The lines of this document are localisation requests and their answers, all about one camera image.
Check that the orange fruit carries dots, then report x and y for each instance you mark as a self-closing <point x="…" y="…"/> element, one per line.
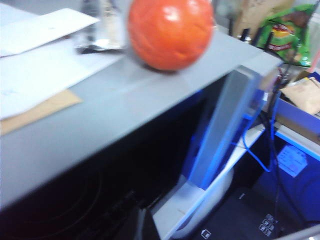
<point x="170" y="32"/>

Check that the black glass microwave door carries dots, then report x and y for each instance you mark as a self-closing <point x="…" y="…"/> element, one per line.
<point x="75" y="187"/>

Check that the black Midea microwave oven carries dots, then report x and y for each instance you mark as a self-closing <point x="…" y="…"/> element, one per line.
<point x="125" y="105"/>

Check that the brown paper envelope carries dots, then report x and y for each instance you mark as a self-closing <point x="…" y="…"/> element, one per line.
<point x="50" y="110"/>

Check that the white paper sheet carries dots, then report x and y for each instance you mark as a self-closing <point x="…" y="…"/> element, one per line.
<point x="45" y="30"/>
<point x="50" y="75"/>

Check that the black router with antennas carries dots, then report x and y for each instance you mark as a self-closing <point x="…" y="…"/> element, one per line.
<point x="245" y="35"/>

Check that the brown cardboard box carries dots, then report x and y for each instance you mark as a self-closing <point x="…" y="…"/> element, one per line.
<point x="255" y="12"/>

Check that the brown paper bag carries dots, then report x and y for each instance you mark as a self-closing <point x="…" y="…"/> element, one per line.
<point x="302" y="92"/>

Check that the blue storage crate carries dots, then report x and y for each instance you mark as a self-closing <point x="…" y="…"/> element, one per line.
<point x="307" y="140"/>

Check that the green chip bag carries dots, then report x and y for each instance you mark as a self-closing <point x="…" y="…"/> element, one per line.
<point x="285" y="32"/>

